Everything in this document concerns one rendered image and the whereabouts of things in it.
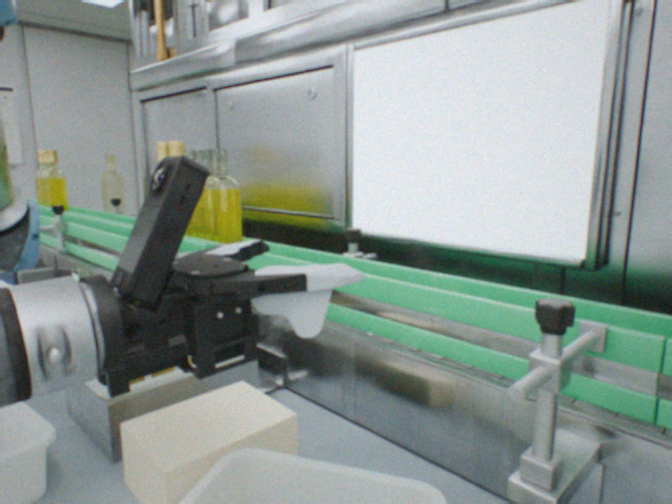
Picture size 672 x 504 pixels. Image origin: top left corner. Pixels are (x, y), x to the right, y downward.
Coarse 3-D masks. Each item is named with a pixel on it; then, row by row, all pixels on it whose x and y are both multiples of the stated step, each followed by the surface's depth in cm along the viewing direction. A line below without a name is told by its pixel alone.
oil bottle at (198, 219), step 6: (210, 174) 98; (198, 204) 97; (198, 210) 98; (192, 216) 100; (198, 216) 98; (204, 216) 97; (192, 222) 100; (198, 222) 98; (204, 222) 97; (192, 228) 100; (198, 228) 99; (204, 228) 97; (192, 234) 101; (198, 234) 99; (204, 234) 98
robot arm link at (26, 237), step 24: (0, 0) 48; (0, 24) 51; (0, 120) 61; (0, 144) 63; (0, 168) 65; (0, 192) 67; (0, 216) 69; (24, 216) 73; (0, 240) 71; (24, 240) 74; (0, 264) 74; (24, 264) 76
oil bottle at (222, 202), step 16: (224, 176) 93; (208, 192) 94; (224, 192) 93; (208, 208) 94; (224, 208) 93; (240, 208) 96; (208, 224) 95; (224, 224) 94; (240, 224) 96; (208, 240) 96; (224, 240) 94; (240, 240) 97
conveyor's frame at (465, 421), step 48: (288, 336) 76; (336, 336) 68; (288, 384) 78; (336, 384) 69; (384, 384) 63; (432, 384) 57; (480, 384) 53; (384, 432) 64; (432, 432) 58; (480, 432) 53; (528, 432) 49; (576, 432) 46; (624, 432) 43; (480, 480) 54; (624, 480) 43
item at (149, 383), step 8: (232, 360) 70; (176, 368) 81; (160, 376) 62; (168, 376) 63; (176, 376) 64; (184, 376) 64; (88, 384) 61; (96, 384) 60; (136, 384) 60; (144, 384) 61; (152, 384) 61; (160, 384) 62; (96, 392) 59; (104, 392) 59; (136, 392) 60; (112, 400) 60
